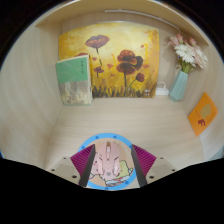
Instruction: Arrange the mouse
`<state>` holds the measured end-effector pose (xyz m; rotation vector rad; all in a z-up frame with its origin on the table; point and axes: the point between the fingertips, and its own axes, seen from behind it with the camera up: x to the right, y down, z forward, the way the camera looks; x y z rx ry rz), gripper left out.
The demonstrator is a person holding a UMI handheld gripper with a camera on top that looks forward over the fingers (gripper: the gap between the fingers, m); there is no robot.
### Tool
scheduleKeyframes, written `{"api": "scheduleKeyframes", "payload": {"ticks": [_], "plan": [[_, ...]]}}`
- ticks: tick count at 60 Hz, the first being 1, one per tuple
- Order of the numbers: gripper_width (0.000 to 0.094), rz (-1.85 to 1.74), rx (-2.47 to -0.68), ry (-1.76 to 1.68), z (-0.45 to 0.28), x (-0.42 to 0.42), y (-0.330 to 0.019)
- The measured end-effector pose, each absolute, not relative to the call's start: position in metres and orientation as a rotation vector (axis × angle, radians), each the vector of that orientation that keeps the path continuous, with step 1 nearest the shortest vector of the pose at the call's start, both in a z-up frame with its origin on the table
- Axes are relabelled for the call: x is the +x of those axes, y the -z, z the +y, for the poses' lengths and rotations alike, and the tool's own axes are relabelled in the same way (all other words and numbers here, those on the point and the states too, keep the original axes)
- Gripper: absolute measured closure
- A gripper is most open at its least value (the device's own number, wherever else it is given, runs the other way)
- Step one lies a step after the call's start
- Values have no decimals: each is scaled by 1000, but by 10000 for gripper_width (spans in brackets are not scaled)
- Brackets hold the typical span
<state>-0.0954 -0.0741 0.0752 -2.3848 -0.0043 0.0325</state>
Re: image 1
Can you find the orange book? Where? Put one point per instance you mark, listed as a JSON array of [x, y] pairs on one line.
[[201, 115]]

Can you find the round blue-rimmed cartoon mouse pad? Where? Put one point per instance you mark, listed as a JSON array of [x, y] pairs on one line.
[[125, 171]]

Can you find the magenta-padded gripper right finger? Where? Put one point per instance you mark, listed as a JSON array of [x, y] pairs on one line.
[[145, 160]]

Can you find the yellow poppy flower painting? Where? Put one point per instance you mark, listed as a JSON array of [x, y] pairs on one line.
[[113, 60]]

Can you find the green and beige book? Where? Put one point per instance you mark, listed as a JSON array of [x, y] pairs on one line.
[[73, 80]]

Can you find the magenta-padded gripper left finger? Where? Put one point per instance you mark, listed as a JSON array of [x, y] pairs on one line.
[[81, 160]]

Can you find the pink computer mouse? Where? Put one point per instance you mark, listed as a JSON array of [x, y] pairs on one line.
[[106, 158]]

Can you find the pink and white flower bouquet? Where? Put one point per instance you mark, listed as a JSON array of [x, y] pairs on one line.
[[186, 53]]

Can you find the teal faceted vase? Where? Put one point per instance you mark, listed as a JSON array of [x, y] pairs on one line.
[[178, 87]]

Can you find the white power strip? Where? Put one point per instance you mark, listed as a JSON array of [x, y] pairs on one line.
[[162, 92]]

